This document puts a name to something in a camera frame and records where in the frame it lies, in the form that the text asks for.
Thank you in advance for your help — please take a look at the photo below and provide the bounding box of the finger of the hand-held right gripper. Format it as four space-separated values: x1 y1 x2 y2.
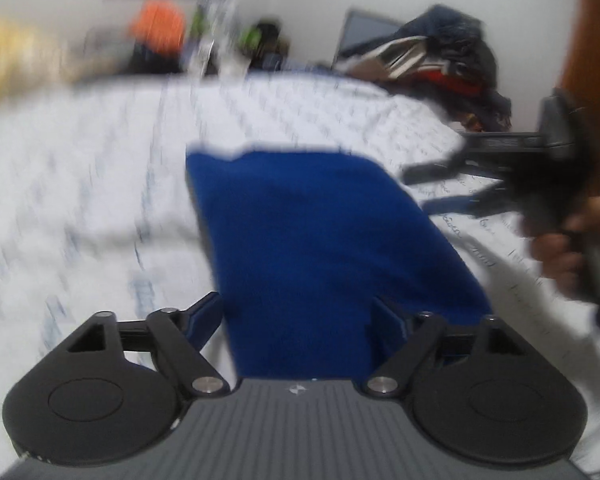
402 152 486 187
422 183 512 219

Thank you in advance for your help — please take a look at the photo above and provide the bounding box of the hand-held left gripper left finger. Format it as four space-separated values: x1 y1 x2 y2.
66 292 230 400

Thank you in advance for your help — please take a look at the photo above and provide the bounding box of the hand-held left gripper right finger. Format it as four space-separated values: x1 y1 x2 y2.
365 296 523 400

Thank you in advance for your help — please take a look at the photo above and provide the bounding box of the blue knit sweater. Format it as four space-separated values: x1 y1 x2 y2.
185 143 493 382

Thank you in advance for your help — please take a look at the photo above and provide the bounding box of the heap of mixed clothes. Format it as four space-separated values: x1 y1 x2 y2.
338 4 513 132

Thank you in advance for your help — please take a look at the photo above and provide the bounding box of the pile of dark clothes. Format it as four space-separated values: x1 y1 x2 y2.
85 30 186 77

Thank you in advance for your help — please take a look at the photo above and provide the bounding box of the person's right hand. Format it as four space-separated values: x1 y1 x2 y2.
529 194 600 302

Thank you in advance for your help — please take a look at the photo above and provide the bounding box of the brown wooden door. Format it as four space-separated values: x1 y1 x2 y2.
558 0 600 198

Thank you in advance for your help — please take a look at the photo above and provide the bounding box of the grey flat panel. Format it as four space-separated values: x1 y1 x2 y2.
332 9 406 70

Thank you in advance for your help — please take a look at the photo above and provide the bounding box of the green and brown plush toy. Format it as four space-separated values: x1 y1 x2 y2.
239 20 287 70

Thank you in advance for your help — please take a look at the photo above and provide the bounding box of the orange bag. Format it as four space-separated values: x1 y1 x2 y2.
129 0 187 55

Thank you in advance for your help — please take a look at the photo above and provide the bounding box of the yellow quilt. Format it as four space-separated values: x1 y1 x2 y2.
0 15 76 106

